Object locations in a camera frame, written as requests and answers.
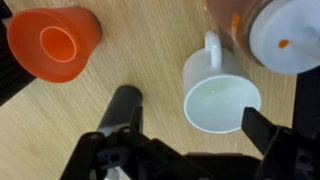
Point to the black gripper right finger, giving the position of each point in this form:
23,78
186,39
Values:
283,150

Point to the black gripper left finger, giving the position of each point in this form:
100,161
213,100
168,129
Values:
110,150

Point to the orange plastic cup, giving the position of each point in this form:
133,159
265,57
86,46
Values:
83,30

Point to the black matte cylinder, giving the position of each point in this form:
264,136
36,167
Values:
121,103

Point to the white-capped brown sauce bottle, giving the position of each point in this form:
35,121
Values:
283,26

